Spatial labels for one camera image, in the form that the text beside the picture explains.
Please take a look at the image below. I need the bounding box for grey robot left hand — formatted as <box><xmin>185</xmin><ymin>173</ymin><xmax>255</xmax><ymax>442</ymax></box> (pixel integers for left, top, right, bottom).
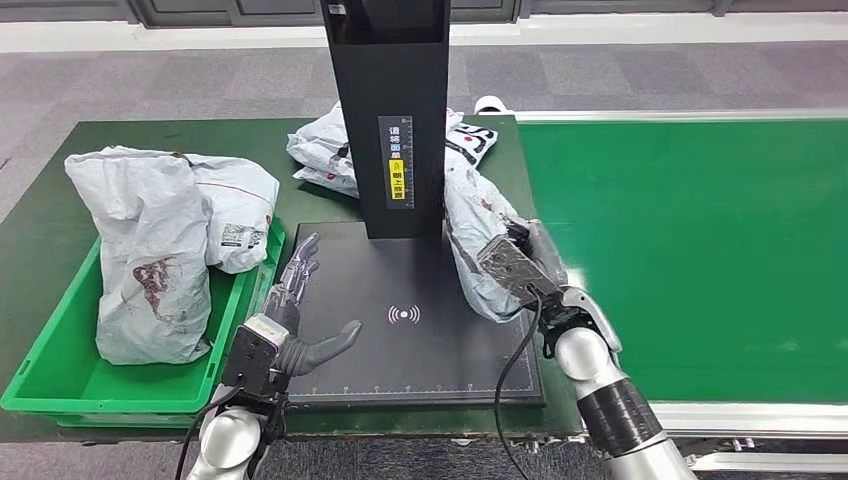
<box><xmin>261</xmin><ymin>231</ymin><xmax>364</xmax><ymax>379</ymax></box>

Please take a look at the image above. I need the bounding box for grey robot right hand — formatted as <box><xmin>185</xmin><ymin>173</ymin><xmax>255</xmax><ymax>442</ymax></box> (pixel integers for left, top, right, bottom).
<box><xmin>505</xmin><ymin>215</ymin><xmax>571</xmax><ymax>293</ymax></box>

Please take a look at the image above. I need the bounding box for parcel red brown print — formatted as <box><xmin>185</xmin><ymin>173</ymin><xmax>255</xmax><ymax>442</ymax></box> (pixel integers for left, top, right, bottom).
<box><xmin>442</xmin><ymin>155</ymin><xmax>571</xmax><ymax>325</ymax></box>

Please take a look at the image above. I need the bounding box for white parcel red truck print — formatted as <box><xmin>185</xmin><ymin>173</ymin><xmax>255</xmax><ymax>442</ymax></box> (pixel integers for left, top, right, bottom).
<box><xmin>178</xmin><ymin>153</ymin><xmax>281</xmax><ymax>276</ymax></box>

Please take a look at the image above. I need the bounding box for grey parcel dark red print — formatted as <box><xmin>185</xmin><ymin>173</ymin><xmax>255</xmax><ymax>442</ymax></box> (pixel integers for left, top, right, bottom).
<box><xmin>64</xmin><ymin>146</ymin><xmax>215</xmax><ymax>367</ymax></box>

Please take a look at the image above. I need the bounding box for black inbound scanning machine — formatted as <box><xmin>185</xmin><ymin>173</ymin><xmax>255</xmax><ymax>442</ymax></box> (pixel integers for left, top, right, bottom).
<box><xmin>288</xmin><ymin>0</ymin><xmax>548</xmax><ymax>409</ymax></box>

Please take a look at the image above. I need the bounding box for green conveyor belt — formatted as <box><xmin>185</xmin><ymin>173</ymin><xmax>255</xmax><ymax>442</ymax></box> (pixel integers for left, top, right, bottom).
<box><xmin>517</xmin><ymin>119</ymin><xmax>848</xmax><ymax>405</ymax></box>

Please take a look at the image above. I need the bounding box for white crumpled parcel red mark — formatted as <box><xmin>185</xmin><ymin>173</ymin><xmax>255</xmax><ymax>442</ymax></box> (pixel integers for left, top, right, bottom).
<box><xmin>293</xmin><ymin>165</ymin><xmax>362</xmax><ymax>200</ymax></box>

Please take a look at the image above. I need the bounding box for white parcel black lettering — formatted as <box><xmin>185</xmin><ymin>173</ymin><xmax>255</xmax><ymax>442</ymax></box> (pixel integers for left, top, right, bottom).
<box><xmin>286</xmin><ymin>102</ymin><xmax>499</xmax><ymax>200</ymax></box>

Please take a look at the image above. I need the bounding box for green plastic crate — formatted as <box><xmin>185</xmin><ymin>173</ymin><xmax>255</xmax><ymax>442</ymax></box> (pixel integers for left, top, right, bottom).
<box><xmin>0</xmin><ymin>221</ymin><xmax>287</xmax><ymax>429</ymax></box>

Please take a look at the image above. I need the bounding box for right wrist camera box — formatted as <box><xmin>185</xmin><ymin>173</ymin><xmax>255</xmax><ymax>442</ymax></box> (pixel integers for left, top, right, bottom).
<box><xmin>476</xmin><ymin>235</ymin><xmax>564</xmax><ymax>311</ymax></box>

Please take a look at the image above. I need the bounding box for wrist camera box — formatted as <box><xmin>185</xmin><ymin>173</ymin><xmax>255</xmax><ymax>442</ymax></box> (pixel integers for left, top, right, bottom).
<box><xmin>219</xmin><ymin>314</ymin><xmax>291</xmax><ymax>392</ymax></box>
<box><xmin>476</xmin><ymin>235</ymin><xmax>564</xmax><ymax>311</ymax></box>

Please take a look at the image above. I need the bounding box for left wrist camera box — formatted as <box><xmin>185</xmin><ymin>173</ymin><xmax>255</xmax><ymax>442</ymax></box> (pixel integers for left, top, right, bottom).
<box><xmin>219</xmin><ymin>314</ymin><xmax>291</xmax><ymax>392</ymax></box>

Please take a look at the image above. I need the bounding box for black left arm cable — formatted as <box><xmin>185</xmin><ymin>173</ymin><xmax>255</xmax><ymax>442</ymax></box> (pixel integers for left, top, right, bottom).
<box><xmin>174</xmin><ymin>380</ymin><xmax>246</xmax><ymax>480</ymax></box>

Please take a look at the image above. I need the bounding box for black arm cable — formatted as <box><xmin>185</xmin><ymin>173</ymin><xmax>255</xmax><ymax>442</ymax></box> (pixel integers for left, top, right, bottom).
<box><xmin>174</xmin><ymin>380</ymin><xmax>246</xmax><ymax>480</ymax></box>
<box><xmin>493</xmin><ymin>284</ymin><xmax>545</xmax><ymax>480</ymax></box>

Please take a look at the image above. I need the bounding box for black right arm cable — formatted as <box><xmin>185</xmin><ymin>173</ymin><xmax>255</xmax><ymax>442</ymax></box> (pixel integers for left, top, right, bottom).
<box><xmin>493</xmin><ymin>284</ymin><xmax>545</xmax><ymax>480</ymax></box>

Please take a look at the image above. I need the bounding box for aluminium conveyor frame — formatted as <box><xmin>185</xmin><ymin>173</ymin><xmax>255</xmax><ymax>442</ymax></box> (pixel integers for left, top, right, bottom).
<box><xmin>513</xmin><ymin>107</ymin><xmax>848</xmax><ymax>480</ymax></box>

